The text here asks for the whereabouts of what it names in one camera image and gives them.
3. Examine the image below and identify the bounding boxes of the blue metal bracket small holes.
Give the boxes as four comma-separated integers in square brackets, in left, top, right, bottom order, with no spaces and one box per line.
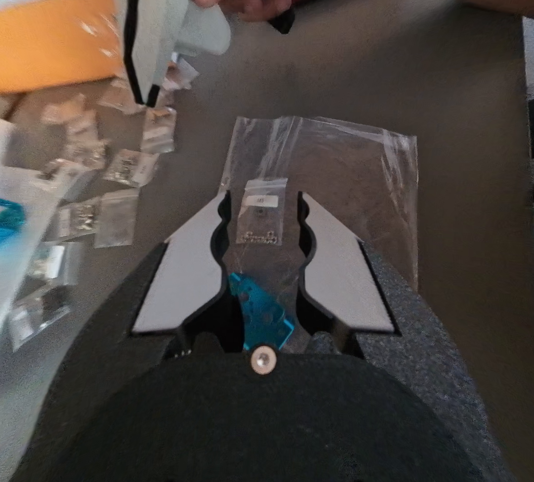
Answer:
[0,197,26,250]

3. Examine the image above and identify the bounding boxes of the dark grey desk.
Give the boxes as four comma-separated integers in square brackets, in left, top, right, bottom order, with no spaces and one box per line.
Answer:
[0,0,534,482]

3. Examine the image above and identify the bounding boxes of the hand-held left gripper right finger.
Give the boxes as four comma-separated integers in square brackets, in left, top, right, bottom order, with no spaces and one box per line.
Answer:
[297,191,396,334]

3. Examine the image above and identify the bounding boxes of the blue metal bracket large holes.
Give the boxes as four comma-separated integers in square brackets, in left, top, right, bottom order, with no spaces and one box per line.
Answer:
[227,272,297,352]

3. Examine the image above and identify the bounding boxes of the small clear nut bag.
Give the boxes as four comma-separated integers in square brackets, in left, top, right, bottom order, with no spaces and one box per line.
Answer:
[236,177,288,245]

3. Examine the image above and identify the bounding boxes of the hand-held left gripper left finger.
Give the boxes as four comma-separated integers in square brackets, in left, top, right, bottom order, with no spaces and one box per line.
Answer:
[131,191,232,334]

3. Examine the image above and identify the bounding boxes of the large clear plastic bag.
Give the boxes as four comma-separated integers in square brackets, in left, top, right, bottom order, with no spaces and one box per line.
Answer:
[221,115,419,355]

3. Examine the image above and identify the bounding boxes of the orange white cardboard box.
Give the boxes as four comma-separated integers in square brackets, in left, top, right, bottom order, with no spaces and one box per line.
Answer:
[0,0,126,94]

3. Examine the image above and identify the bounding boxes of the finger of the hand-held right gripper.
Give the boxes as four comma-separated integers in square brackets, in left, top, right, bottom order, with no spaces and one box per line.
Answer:
[112,0,193,108]

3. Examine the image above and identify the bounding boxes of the pile of small screw bags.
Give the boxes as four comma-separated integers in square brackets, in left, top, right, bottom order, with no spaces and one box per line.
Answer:
[0,60,199,351]

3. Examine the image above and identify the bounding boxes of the white foam sheet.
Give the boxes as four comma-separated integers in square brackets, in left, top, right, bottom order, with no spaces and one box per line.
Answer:
[0,117,73,332]

